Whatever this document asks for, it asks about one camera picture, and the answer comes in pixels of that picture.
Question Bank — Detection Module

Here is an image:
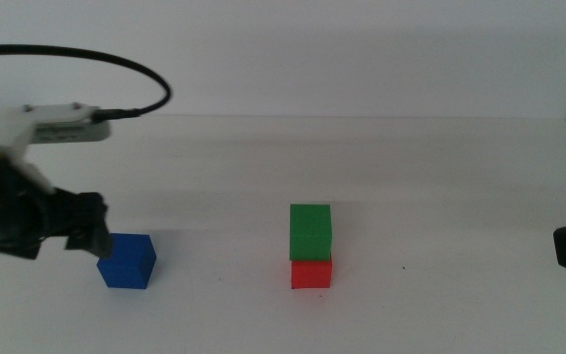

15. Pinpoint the green cube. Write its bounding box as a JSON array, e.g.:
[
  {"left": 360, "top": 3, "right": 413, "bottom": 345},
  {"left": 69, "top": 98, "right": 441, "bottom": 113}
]
[{"left": 289, "top": 204, "right": 333, "bottom": 262}]

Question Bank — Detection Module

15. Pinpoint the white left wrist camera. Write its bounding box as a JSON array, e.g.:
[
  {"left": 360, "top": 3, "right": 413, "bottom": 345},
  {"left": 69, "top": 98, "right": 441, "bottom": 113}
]
[{"left": 0, "top": 102, "right": 113, "bottom": 196}]

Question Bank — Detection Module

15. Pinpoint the red cube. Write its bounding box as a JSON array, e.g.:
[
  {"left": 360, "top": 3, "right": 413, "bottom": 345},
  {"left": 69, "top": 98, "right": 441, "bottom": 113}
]
[{"left": 290, "top": 258, "right": 334, "bottom": 290}]

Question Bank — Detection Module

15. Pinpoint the blue cube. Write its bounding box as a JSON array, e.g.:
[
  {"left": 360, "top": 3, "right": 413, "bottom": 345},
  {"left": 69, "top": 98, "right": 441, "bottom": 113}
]
[{"left": 96, "top": 232, "right": 158, "bottom": 290}]

